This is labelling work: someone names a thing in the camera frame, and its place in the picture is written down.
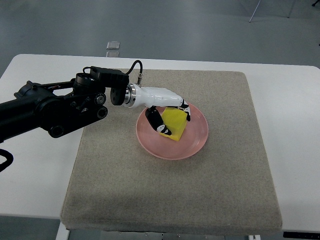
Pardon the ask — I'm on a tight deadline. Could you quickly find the yellow foam block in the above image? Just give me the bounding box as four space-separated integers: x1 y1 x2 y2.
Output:
159 107 188 141

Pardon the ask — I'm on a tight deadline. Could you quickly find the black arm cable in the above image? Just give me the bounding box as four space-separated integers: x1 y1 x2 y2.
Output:
124 59 144 87

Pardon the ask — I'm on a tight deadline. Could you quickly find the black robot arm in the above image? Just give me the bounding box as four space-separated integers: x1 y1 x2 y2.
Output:
0 66 129 142

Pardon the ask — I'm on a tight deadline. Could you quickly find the beige fabric mat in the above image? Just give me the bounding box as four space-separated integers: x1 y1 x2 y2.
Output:
60 69 282 235

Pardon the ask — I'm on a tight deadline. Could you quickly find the pink plate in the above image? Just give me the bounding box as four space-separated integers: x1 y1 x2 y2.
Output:
135 101 210 161

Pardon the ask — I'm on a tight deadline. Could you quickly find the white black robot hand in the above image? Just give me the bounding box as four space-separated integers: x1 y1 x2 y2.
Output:
122 83 191 136

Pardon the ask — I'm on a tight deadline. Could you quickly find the upper floor outlet plate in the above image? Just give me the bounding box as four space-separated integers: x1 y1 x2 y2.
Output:
106 41 120 50

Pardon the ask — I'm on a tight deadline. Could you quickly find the metal chair leg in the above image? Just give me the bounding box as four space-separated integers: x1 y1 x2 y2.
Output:
248 0 261 23

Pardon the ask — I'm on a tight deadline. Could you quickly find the floor outlet plate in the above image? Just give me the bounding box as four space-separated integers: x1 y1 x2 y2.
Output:
106 51 120 58
106 41 120 50

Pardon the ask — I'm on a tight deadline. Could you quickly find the lower floor outlet plate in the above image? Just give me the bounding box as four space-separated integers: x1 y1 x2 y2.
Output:
106 51 120 58

